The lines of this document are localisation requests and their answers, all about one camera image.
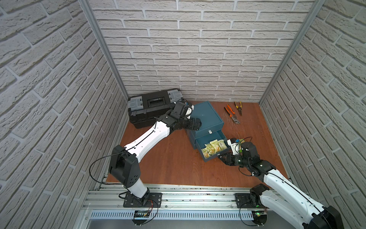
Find left corner aluminium profile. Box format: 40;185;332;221
79;0;128;101

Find right controller board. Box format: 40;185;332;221
252;211;267;226

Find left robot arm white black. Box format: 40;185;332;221
107;114;202;200

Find teal drawer cabinet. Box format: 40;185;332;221
186;101;224;149

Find beige cookie packet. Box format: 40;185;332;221
210;139;220;153
218;139;227;151
201;148;211;158
205;144;216;156

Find yellow handled pliers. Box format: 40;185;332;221
234;101;242;116

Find corner aluminium profile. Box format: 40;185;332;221
258;0;326;106
79;0;128;101

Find orange handled pliers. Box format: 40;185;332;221
224;105;240;124

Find controller board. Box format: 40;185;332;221
132;210;153;226
252;211;267;226

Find black plastic toolbox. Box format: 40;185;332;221
128;89;183;129

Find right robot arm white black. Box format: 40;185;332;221
218;138;344;229

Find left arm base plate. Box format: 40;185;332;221
123;192;162;208

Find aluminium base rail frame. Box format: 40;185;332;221
74;184;272;229

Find left controller board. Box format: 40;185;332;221
132;210;153;226

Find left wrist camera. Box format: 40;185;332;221
171;101;194;119

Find right corner aluminium profile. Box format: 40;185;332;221
258;0;326;106

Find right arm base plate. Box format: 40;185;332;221
234;193;266;209

